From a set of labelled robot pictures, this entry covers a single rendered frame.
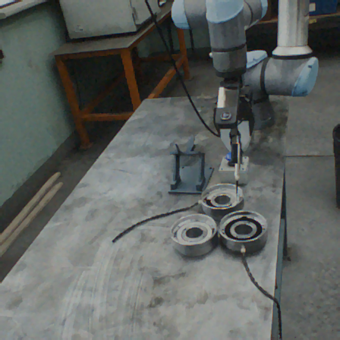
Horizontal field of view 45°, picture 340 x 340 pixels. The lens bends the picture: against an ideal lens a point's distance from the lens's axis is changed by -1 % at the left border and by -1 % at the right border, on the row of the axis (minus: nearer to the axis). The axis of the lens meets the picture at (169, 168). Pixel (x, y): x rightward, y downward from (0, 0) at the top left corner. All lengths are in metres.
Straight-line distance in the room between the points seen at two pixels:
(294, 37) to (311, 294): 1.09
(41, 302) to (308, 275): 1.31
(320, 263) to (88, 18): 2.26
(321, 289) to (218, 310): 1.15
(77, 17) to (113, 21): 0.28
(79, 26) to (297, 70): 2.22
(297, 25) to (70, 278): 0.91
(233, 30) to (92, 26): 2.37
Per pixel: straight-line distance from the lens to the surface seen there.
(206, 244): 0.89
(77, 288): 0.93
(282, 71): 1.28
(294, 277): 1.96
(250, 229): 0.94
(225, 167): 1.10
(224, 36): 0.89
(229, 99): 0.90
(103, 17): 3.14
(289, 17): 1.27
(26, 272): 1.02
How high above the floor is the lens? 1.42
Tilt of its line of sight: 31 degrees down
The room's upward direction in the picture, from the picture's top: 11 degrees counter-clockwise
